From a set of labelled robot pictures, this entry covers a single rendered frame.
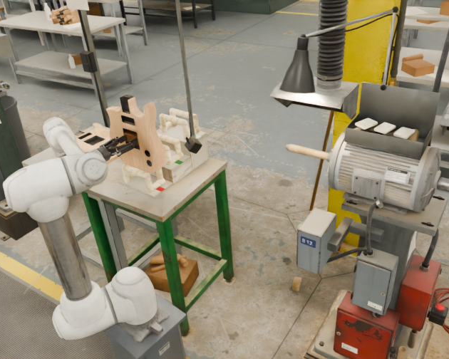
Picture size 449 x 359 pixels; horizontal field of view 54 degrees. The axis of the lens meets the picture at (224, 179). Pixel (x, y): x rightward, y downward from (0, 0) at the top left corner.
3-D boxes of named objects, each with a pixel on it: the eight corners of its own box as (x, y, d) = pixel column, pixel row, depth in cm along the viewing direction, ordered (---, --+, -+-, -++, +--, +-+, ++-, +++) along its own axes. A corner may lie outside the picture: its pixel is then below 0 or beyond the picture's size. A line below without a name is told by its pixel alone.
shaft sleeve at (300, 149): (328, 152, 185) (326, 159, 185) (331, 154, 188) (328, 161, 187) (289, 143, 194) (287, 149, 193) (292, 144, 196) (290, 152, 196)
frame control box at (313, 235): (369, 265, 185) (377, 216, 171) (351, 299, 171) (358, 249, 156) (315, 246, 197) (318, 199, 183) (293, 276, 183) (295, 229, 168)
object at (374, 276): (390, 301, 194) (410, 201, 164) (383, 318, 186) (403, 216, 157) (357, 288, 201) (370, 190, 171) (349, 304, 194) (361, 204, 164)
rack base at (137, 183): (174, 184, 235) (173, 181, 234) (154, 198, 225) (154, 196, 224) (137, 170, 249) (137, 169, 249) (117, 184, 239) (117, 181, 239)
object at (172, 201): (234, 260, 292) (227, 162, 251) (181, 322, 252) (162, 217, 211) (162, 231, 322) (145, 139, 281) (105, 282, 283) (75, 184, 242)
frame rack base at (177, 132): (209, 158, 255) (207, 132, 246) (193, 171, 245) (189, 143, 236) (174, 147, 269) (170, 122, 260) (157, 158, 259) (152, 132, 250)
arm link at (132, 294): (163, 315, 184) (155, 278, 172) (121, 334, 177) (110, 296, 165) (150, 290, 196) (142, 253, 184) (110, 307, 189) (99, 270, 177)
